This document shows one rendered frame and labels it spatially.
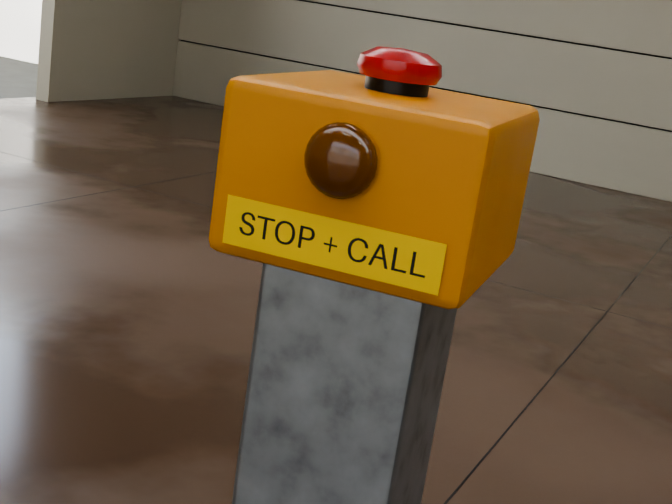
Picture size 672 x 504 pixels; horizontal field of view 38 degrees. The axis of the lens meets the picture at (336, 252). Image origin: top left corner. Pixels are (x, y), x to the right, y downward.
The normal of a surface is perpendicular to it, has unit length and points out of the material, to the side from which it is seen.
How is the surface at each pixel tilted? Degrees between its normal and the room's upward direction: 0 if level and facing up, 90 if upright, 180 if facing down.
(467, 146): 90
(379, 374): 90
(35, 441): 0
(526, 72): 90
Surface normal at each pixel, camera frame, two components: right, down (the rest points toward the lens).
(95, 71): 0.89, 0.24
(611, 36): -0.44, 0.17
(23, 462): 0.15, -0.96
